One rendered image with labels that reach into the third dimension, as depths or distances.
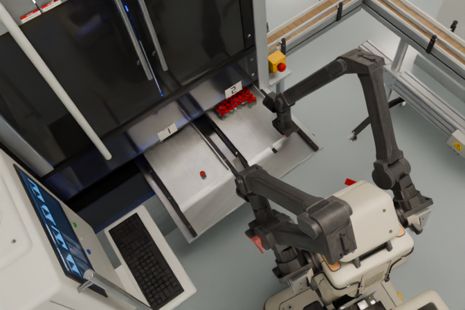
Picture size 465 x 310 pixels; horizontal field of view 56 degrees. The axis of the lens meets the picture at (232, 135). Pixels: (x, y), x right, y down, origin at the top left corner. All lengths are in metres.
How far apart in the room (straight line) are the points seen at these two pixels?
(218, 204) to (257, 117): 0.44
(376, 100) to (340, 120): 1.67
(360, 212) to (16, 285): 0.89
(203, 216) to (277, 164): 0.38
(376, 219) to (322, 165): 1.60
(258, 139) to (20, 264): 1.12
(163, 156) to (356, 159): 1.40
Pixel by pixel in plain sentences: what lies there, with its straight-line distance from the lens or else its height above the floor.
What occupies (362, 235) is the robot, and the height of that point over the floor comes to 1.34.
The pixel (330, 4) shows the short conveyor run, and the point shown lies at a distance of 2.39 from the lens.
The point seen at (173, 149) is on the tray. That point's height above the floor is 0.88.
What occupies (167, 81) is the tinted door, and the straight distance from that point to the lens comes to 1.66.
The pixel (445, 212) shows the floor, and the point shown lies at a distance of 2.91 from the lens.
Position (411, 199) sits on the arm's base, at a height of 1.23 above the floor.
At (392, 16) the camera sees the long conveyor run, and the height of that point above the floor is 0.93.
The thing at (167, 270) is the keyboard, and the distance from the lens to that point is 1.84.
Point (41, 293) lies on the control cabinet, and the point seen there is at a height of 1.55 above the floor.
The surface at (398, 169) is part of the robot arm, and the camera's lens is 1.49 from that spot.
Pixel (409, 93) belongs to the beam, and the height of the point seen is 0.51.
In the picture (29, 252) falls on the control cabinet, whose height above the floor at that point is 1.55.
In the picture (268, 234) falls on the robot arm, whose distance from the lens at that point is 1.33.
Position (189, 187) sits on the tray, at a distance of 1.88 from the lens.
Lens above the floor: 2.57
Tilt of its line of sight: 59 degrees down
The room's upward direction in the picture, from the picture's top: 11 degrees counter-clockwise
